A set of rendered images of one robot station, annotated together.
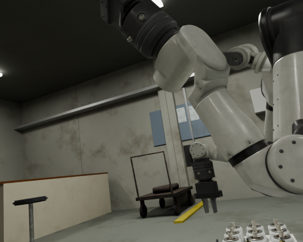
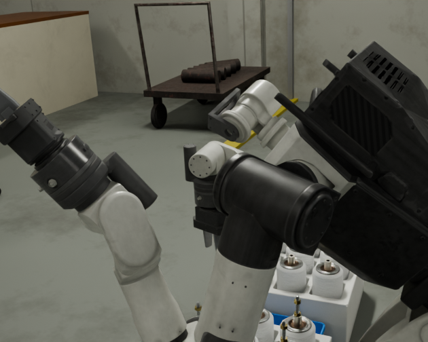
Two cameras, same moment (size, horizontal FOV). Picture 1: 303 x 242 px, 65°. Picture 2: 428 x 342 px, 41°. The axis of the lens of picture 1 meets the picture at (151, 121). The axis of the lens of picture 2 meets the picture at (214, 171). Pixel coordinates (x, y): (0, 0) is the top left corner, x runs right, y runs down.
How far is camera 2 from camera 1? 70 cm
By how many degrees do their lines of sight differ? 33
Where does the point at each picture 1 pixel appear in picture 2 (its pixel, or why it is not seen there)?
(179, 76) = not seen: hidden behind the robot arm
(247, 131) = (159, 332)
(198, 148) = (202, 165)
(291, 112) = (206, 321)
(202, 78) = (120, 271)
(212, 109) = (131, 300)
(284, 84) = (211, 286)
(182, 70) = not seen: hidden behind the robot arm
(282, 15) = (234, 198)
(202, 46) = (123, 237)
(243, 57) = (239, 134)
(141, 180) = (164, 39)
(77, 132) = not seen: outside the picture
